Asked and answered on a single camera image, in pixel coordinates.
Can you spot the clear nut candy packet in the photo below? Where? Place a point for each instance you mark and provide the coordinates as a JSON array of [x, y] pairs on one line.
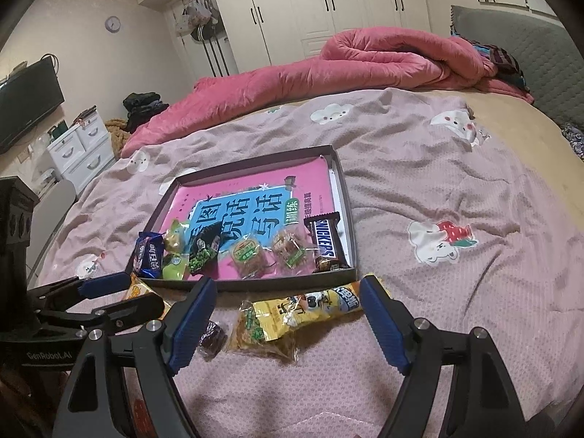
[[289, 250]]

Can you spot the white drawer cabinet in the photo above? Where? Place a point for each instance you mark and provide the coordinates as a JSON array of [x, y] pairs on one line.
[[83, 151]]

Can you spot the white wardrobe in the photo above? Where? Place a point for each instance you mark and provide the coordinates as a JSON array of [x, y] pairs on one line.
[[274, 32]]

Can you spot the lilac patterned bedspread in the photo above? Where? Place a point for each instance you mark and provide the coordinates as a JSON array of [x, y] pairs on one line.
[[458, 207]]

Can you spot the orange rice cracker packet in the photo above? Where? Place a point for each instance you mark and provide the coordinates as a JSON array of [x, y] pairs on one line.
[[138, 288]]

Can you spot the dark patterned pillow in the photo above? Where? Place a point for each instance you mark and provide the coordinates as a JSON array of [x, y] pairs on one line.
[[575, 137]]

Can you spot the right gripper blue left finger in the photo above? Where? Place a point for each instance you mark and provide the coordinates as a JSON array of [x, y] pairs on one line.
[[168, 345]]

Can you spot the pile of dark clothes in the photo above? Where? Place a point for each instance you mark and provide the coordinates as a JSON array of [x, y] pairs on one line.
[[141, 107]]

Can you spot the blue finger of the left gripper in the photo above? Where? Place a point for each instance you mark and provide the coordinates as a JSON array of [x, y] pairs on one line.
[[123, 315], [102, 284]]

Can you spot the round green label pastry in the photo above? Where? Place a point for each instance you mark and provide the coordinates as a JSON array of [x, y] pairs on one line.
[[248, 257]]

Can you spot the black snack packet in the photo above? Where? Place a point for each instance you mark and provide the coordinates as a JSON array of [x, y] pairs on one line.
[[204, 248]]

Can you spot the green jelly packet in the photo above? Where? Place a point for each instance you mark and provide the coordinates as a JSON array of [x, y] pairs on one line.
[[175, 257]]

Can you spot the hanging bags on door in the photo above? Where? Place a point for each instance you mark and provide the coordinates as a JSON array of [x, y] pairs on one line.
[[201, 20]]

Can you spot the yellow long snack packet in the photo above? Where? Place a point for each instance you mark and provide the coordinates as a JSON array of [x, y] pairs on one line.
[[279, 317]]

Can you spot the brown knitted blanket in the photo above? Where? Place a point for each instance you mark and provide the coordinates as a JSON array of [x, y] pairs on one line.
[[117, 128]]

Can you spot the Snickers bar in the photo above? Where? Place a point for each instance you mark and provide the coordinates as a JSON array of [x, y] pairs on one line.
[[323, 229]]

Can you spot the round wall clock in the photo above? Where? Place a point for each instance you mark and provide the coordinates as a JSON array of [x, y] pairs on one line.
[[113, 24]]

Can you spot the small dark foil candy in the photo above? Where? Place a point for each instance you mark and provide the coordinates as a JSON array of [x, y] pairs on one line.
[[212, 341]]

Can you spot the blue Oreo packet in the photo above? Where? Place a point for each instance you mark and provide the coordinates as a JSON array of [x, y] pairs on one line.
[[148, 253]]

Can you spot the dark shallow box tray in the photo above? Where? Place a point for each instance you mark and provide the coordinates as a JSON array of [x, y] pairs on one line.
[[275, 279]]

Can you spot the black television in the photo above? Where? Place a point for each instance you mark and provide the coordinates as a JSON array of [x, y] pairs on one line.
[[27, 98]]

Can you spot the pink Chinese workbook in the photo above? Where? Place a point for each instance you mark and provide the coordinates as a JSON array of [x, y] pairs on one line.
[[258, 201]]

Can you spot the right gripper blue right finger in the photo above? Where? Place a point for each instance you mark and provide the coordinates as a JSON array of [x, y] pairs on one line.
[[400, 335]]

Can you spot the folded colourful clothes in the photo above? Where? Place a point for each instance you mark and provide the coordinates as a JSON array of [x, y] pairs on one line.
[[508, 69]]

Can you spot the pink quilt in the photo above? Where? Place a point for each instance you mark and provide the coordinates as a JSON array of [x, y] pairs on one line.
[[366, 58]]

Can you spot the grey padded headboard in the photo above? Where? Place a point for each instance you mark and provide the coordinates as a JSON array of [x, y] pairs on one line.
[[545, 52]]

